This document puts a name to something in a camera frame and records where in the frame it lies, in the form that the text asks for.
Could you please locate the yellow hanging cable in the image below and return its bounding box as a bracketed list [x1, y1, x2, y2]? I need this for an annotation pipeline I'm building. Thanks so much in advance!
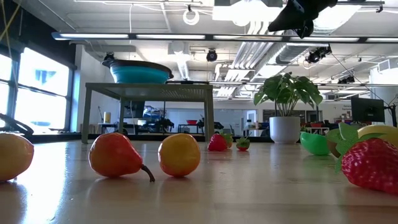
[0, 0, 23, 43]

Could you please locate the overhead LED light bar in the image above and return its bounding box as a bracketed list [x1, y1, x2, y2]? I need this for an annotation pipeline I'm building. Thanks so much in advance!
[51, 30, 398, 44]

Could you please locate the large window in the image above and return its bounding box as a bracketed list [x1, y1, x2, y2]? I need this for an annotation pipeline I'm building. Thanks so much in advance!
[0, 46, 71, 125]

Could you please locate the green perforated metal riser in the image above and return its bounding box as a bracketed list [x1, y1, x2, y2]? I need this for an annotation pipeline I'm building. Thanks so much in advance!
[81, 82, 215, 144]

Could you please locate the yellow toy lemon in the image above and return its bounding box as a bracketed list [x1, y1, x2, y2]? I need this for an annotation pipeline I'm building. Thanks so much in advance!
[357, 123, 398, 149]

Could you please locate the green plant in white pot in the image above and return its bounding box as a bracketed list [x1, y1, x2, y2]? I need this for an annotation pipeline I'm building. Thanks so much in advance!
[253, 72, 324, 144]

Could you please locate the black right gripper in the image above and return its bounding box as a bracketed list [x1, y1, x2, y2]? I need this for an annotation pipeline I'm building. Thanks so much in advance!
[267, 0, 339, 40]

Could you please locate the small orange toy peach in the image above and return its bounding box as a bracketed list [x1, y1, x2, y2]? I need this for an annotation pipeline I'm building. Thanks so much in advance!
[0, 132, 35, 183]

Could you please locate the black computer monitor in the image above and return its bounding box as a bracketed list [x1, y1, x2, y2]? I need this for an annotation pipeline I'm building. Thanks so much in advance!
[351, 96, 386, 123]

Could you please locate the red toy strawberry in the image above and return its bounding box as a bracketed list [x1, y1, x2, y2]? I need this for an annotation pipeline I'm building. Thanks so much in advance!
[207, 133, 229, 152]
[235, 136, 251, 152]
[334, 122, 398, 196]

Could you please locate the blue collapsible colander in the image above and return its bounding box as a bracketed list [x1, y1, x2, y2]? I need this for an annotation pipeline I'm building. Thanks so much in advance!
[101, 58, 174, 85]

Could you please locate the white hanging ring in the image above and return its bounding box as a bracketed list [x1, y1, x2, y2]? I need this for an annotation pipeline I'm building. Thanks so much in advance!
[182, 9, 201, 26]

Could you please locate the black aluminium table frame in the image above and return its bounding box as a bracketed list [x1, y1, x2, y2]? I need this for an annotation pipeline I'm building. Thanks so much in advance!
[29, 133, 274, 144]

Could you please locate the black ceiling spotlight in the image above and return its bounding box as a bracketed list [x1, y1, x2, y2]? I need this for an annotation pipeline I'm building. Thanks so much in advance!
[304, 45, 333, 65]

